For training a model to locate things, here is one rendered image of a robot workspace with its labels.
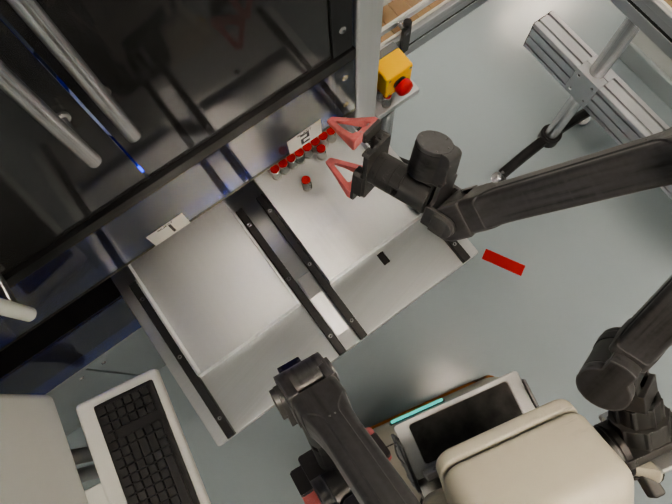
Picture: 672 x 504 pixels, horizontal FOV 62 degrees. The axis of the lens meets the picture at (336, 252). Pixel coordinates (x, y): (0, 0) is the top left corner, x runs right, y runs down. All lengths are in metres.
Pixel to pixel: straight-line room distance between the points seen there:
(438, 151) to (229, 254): 0.61
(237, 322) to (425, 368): 1.02
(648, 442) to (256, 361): 0.74
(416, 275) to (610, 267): 1.23
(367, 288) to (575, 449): 0.61
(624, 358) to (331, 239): 0.66
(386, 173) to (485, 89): 1.64
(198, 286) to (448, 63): 1.62
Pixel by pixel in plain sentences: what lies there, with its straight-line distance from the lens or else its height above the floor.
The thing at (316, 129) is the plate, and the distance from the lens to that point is 1.21.
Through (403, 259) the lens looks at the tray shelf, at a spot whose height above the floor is 0.88.
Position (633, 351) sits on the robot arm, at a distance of 0.87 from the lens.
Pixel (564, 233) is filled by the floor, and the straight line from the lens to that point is 2.33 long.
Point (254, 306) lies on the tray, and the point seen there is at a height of 0.88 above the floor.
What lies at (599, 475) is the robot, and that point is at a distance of 0.77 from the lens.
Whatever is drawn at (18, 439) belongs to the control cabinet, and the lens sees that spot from 1.28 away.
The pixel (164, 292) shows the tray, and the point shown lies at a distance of 1.30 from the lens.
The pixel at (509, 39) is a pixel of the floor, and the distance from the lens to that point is 2.66.
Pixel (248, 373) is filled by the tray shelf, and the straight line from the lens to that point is 1.24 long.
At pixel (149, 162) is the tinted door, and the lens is 0.98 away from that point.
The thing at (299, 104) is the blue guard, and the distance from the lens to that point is 1.09.
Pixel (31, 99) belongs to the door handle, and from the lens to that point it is 0.67.
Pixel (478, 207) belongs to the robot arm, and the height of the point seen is 1.33.
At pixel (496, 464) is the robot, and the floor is 1.34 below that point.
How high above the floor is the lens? 2.09
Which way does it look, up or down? 75 degrees down
